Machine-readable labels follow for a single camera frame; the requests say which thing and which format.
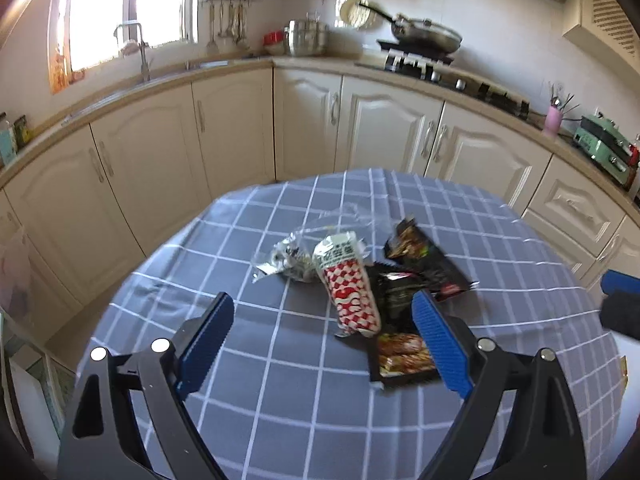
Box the steel cooking pot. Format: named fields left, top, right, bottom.
left=284, top=17, right=331, bottom=57

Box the kitchen window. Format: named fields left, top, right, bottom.
left=47, top=0, right=201, bottom=73

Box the clear plastic bag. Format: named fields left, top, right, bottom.
left=250, top=205, right=373, bottom=286

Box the frying pan with lid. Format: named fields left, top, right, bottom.
left=357, top=1, right=463, bottom=55

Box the black food picture packet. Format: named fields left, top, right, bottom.
left=367, top=271, right=446, bottom=391

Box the pale round plate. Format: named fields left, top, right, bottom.
left=340, top=0, right=383, bottom=31

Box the hanging metal spoon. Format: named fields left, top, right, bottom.
left=236, top=4, right=250, bottom=50

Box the black gas stove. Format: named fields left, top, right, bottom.
left=377, top=40, right=531, bottom=116

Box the large cream cabinet drawer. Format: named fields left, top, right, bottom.
left=527, top=156, right=627, bottom=257

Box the pink utensil holder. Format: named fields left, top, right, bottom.
left=542, top=82, right=581, bottom=137

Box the red white checked packet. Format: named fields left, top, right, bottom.
left=312, top=230, right=383, bottom=341

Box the steel kitchen faucet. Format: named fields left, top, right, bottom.
left=114, top=21, right=153, bottom=83

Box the hanging metal spatula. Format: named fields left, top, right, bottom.
left=206, top=4, right=220, bottom=54

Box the row of cream cabinet doors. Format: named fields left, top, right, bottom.
left=0, top=67, right=640, bottom=356

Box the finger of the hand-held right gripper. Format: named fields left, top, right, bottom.
left=599, top=269, right=640, bottom=343

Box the white shelf unit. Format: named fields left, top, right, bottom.
left=0, top=310, right=76, bottom=466

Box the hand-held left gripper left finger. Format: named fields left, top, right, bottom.
left=56, top=291, right=236, bottom=480

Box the green countertop appliance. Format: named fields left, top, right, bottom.
left=572, top=114, right=640, bottom=185

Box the medium cream cabinet drawer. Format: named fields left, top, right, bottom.
left=520, top=208, right=598, bottom=275

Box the dark small jar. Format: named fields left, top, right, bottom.
left=12, top=116, right=32, bottom=152

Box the grey checked tablecloth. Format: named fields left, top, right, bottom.
left=75, top=167, right=631, bottom=480

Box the black snack packet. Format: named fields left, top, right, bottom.
left=384, top=217, right=481, bottom=303

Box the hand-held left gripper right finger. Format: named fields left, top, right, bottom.
left=411, top=290, right=588, bottom=480

